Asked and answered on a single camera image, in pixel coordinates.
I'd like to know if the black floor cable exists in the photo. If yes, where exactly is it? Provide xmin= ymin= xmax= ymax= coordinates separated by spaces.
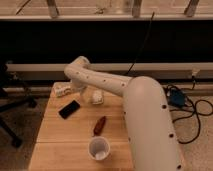
xmin=164 ymin=74 xmax=213 ymax=145

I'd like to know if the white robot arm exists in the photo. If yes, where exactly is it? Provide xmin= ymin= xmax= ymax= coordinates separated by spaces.
xmin=64 ymin=56 xmax=184 ymax=171

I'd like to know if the blue power adapter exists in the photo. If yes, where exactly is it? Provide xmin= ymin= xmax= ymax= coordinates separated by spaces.
xmin=169 ymin=90 xmax=185 ymax=107

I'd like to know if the black rectangular eraser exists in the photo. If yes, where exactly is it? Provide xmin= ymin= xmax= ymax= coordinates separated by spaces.
xmin=59 ymin=100 xmax=80 ymax=119

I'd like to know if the black hanging cable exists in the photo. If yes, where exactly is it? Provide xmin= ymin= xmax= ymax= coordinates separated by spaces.
xmin=123 ymin=11 xmax=156 ymax=77

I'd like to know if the white small box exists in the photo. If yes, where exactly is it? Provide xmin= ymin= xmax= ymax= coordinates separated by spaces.
xmin=92 ymin=90 xmax=104 ymax=104

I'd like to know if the black office chair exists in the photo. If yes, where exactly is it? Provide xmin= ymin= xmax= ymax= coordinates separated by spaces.
xmin=0 ymin=61 xmax=38 ymax=149

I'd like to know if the red chili pepper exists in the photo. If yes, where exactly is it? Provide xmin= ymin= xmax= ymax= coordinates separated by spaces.
xmin=93 ymin=116 xmax=106 ymax=136

